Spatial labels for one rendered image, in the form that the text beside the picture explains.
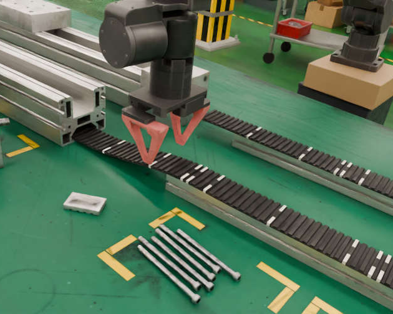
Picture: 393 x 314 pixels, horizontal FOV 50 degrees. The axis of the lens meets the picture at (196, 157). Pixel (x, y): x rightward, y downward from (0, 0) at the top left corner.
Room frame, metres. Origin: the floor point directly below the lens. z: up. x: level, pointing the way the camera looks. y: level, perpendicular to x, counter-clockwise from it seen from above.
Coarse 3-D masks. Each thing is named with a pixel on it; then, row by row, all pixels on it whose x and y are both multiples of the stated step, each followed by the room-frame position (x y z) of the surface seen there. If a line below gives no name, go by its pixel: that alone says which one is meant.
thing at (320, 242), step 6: (324, 228) 0.43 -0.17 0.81; (318, 234) 0.42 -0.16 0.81; (324, 234) 0.42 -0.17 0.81; (330, 234) 0.42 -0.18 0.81; (312, 240) 0.40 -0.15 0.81; (318, 240) 0.40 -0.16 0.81; (324, 240) 0.40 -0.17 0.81; (330, 240) 0.41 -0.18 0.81; (312, 246) 0.39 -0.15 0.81; (318, 246) 0.40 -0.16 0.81; (324, 246) 0.39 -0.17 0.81
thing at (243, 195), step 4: (244, 188) 0.50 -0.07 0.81; (248, 188) 0.50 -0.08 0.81; (240, 192) 0.49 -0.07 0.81; (244, 192) 0.49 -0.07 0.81; (248, 192) 0.49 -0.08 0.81; (252, 192) 0.49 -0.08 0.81; (236, 196) 0.47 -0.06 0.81; (240, 196) 0.48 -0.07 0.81; (244, 196) 0.48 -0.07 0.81; (248, 196) 0.48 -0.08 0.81; (252, 196) 0.48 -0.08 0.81; (228, 200) 0.47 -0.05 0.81; (232, 200) 0.46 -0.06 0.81; (236, 200) 0.47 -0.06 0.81; (240, 200) 0.47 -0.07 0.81; (244, 200) 0.47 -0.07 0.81; (228, 204) 0.46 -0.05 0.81; (232, 204) 0.46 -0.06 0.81; (236, 204) 0.46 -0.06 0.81; (240, 204) 0.46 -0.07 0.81; (236, 208) 0.45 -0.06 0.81
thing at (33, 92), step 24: (0, 48) 0.80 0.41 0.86; (0, 72) 0.68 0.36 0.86; (24, 72) 0.76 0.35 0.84; (48, 72) 0.72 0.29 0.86; (72, 72) 0.72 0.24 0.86; (0, 96) 0.70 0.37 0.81; (24, 96) 0.65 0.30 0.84; (48, 96) 0.61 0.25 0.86; (72, 96) 0.69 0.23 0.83; (96, 96) 0.67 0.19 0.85; (24, 120) 0.65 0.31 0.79; (48, 120) 0.63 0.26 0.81; (72, 120) 0.62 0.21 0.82; (96, 120) 0.66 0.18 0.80
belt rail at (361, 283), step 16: (176, 192) 0.51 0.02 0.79; (192, 192) 0.49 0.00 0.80; (208, 208) 0.48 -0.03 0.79; (224, 208) 0.46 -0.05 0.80; (240, 224) 0.45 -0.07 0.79; (256, 224) 0.44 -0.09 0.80; (272, 240) 0.42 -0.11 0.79; (288, 240) 0.41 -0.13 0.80; (304, 256) 0.40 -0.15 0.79; (320, 256) 0.39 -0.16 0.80; (336, 272) 0.38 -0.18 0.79; (352, 272) 0.37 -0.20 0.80; (352, 288) 0.36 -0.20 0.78; (368, 288) 0.36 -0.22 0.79; (384, 288) 0.35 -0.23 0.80; (384, 304) 0.34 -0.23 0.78
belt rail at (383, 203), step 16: (240, 144) 0.67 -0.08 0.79; (256, 144) 0.65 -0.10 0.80; (272, 160) 0.63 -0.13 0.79; (288, 160) 0.62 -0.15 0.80; (304, 176) 0.60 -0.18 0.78; (320, 176) 0.59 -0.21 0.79; (336, 176) 0.58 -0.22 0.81; (352, 192) 0.56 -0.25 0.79; (368, 192) 0.55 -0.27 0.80; (384, 208) 0.53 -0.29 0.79
